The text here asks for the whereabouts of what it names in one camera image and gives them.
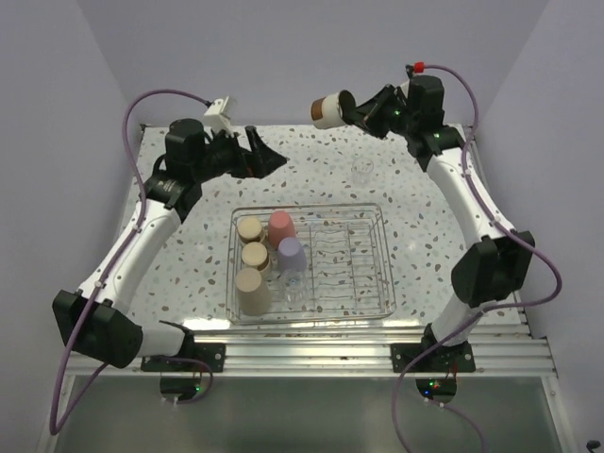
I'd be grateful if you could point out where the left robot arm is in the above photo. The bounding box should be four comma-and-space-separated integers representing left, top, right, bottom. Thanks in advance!
52, 119, 288, 371

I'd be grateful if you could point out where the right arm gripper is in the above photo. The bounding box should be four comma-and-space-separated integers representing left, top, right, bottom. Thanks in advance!
343, 84, 416, 141

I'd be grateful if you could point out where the tall beige cup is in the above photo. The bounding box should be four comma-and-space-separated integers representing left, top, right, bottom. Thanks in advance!
235, 268, 272, 316

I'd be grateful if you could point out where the purple plastic cup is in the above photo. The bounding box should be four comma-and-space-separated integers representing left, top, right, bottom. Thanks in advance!
277, 237, 308, 273

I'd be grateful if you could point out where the wire dish rack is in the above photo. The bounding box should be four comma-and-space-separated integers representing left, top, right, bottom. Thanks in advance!
226, 203, 396, 326

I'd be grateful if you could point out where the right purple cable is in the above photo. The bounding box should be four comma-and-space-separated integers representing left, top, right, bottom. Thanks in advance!
391, 63, 563, 453

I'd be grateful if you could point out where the purple cable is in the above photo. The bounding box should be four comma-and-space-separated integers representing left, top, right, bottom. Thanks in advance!
48, 88, 213, 436
391, 63, 563, 453

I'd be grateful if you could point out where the coral red plastic cup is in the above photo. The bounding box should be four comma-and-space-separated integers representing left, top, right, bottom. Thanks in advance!
267, 210, 295, 249

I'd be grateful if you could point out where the small clear glass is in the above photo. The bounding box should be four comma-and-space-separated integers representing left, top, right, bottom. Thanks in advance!
351, 157, 374, 185

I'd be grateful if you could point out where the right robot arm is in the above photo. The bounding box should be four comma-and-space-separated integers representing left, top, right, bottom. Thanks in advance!
339, 75, 535, 371

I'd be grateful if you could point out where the steel cup with cork band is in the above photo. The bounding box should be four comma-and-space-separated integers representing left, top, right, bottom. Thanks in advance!
242, 242, 272, 279

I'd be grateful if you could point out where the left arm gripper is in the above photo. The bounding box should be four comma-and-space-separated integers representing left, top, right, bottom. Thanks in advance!
193, 126, 287, 183

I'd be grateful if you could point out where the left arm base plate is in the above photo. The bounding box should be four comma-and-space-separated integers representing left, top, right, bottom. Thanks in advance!
141, 343, 227, 373

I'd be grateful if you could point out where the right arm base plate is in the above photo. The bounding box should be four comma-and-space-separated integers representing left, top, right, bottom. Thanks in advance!
390, 342, 477, 374

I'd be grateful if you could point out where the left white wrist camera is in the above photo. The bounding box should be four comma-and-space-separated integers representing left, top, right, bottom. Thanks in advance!
202, 96, 234, 137

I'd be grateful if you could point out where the large clear glass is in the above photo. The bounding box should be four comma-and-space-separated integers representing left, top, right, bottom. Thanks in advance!
278, 269, 310, 307

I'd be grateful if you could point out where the aluminium rail frame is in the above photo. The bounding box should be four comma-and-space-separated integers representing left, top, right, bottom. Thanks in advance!
36, 123, 567, 453

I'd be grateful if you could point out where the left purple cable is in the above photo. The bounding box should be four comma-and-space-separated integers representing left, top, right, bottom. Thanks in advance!
48, 88, 213, 436

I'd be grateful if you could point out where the steel cork-band cup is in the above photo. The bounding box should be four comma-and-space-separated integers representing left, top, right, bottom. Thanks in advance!
310, 90, 356, 129
237, 216, 267, 245

